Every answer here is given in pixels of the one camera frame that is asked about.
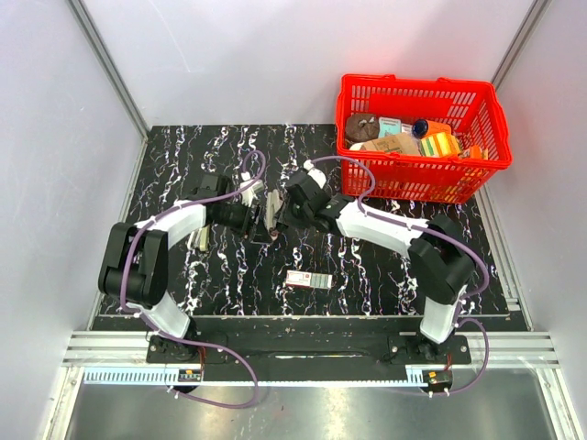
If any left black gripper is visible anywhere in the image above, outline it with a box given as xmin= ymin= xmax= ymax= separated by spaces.
xmin=217 ymin=198 xmax=273 ymax=245

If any cream white stapler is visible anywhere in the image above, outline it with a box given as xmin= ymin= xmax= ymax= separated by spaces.
xmin=187 ymin=225 xmax=211 ymax=252

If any red white staple box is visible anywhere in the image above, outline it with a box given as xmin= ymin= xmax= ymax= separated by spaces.
xmin=285 ymin=270 xmax=333 ymax=290

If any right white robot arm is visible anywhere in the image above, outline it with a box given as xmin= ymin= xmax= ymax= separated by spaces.
xmin=278 ymin=170 xmax=475 ymax=363

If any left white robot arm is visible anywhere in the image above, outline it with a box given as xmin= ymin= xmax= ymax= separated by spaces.
xmin=98 ymin=172 xmax=263 ymax=363

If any teal white small box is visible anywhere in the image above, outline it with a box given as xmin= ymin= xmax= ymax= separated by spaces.
xmin=378 ymin=116 xmax=402 ymax=138

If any brown cardboard package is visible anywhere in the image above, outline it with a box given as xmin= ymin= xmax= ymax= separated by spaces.
xmin=349 ymin=133 xmax=422 ymax=157

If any red plastic shopping basket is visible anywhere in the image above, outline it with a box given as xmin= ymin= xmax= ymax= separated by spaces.
xmin=336 ymin=74 xmax=512 ymax=204

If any orange bottle blue cap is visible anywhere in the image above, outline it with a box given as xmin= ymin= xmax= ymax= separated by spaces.
xmin=412 ymin=118 xmax=452 ymax=139

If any small orange packet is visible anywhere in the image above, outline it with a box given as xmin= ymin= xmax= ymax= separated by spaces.
xmin=459 ymin=144 xmax=488 ymax=160

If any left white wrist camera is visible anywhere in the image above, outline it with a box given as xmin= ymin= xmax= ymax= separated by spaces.
xmin=239 ymin=171 xmax=264 ymax=207

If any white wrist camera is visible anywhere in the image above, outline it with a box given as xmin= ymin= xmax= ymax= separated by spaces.
xmin=239 ymin=171 xmax=264 ymax=207
xmin=303 ymin=159 xmax=327 ymax=189

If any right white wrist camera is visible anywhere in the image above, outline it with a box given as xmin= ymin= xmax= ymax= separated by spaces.
xmin=303 ymin=159 xmax=327 ymax=189

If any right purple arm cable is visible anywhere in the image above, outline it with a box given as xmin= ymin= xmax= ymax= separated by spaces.
xmin=304 ymin=155 xmax=491 ymax=398

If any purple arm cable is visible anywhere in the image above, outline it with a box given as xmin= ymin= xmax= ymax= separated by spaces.
xmin=118 ymin=149 xmax=260 ymax=408
xmin=304 ymin=155 xmax=491 ymax=398

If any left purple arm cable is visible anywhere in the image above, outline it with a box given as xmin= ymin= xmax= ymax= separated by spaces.
xmin=118 ymin=149 xmax=260 ymax=408

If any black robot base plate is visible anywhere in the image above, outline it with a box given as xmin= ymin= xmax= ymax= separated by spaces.
xmin=146 ymin=316 xmax=471 ymax=385

